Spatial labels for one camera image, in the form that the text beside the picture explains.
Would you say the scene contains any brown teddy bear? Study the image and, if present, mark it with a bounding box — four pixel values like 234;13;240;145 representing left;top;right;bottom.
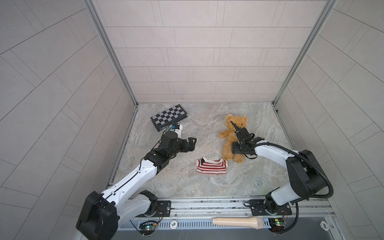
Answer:
219;114;248;164

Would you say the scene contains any red white striped sweater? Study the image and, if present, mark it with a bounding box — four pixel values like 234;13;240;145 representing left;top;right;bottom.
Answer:
197;157;228;175

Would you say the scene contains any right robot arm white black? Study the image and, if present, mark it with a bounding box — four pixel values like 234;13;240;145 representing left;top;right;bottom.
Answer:
230;121;334;215

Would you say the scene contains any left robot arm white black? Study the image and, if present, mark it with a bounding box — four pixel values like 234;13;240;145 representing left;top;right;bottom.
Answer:
76;131;197;240

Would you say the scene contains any folded black white chessboard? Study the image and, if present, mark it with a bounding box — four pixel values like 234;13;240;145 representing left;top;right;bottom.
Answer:
150;105;188;132

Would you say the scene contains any left green circuit board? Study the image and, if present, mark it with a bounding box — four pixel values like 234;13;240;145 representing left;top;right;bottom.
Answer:
139;220;158;236

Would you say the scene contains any green circuit board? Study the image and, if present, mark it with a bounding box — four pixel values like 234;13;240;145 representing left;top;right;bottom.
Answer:
139;220;158;236
268;218;287;233

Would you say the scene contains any right green circuit board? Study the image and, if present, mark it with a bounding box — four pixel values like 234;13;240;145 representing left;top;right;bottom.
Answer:
268;218;287;233

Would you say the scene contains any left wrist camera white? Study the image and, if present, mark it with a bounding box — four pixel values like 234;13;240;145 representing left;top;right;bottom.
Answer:
171;123;183;139

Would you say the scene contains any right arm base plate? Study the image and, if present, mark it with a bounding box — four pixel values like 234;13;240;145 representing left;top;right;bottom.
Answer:
244;199;293;216

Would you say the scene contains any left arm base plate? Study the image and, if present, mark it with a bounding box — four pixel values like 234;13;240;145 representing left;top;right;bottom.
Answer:
137;201;172;218

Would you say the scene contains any beige cylindrical handle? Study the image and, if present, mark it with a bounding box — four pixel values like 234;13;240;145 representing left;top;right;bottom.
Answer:
212;217;264;230

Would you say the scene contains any aluminium front rail frame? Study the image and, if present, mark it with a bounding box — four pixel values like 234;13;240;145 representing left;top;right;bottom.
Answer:
117;197;344;240

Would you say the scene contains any right aluminium corner post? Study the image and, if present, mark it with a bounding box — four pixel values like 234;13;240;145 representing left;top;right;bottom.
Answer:
272;0;337;108

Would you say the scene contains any aluminium corner post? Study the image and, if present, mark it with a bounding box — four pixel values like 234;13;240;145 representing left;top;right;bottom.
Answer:
272;0;337;108
83;0;138;108

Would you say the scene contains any left aluminium corner post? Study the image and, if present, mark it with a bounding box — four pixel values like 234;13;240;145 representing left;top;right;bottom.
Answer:
83;0;138;108

